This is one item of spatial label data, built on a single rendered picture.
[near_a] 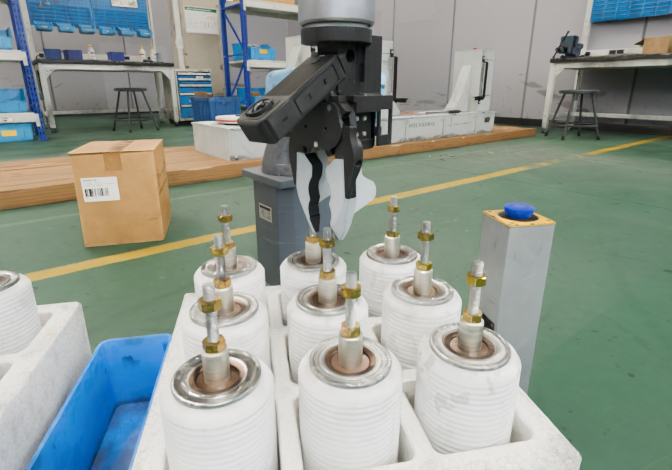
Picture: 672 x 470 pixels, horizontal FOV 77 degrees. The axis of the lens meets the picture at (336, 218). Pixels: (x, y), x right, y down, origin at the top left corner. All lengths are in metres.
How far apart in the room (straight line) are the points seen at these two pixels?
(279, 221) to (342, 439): 0.63
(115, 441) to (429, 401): 0.48
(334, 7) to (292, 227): 0.61
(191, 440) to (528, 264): 0.47
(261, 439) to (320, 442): 0.05
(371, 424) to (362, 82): 0.33
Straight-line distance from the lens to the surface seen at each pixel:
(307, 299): 0.50
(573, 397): 0.85
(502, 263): 0.63
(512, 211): 0.63
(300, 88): 0.40
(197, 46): 6.84
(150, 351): 0.75
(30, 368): 0.63
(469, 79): 4.18
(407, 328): 0.51
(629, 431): 0.83
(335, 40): 0.42
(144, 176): 1.46
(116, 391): 0.80
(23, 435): 0.62
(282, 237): 0.96
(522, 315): 0.68
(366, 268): 0.61
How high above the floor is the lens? 0.49
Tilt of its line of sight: 17 degrees down
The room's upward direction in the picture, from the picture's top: straight up
